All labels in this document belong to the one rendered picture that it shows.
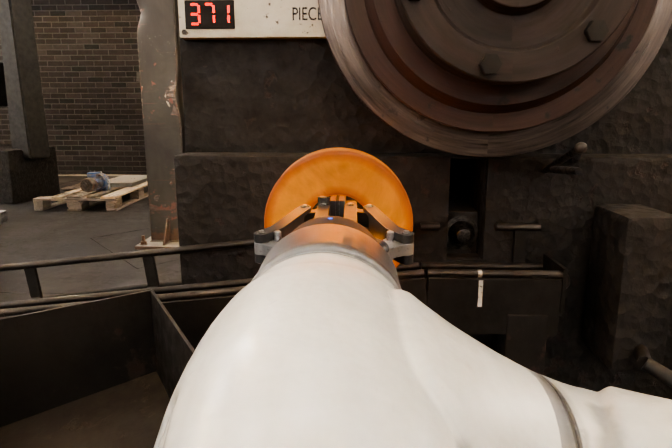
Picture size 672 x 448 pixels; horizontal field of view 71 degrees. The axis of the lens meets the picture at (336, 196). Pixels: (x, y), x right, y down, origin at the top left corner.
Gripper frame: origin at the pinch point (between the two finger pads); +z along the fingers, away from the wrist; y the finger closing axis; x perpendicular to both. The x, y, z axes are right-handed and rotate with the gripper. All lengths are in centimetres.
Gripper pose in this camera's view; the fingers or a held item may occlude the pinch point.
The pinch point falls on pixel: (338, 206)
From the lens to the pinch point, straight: 49.7
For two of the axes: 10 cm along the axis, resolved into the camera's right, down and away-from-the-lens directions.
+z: 0.4, -2.3, 9.7
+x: 0.0, -9.7, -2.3
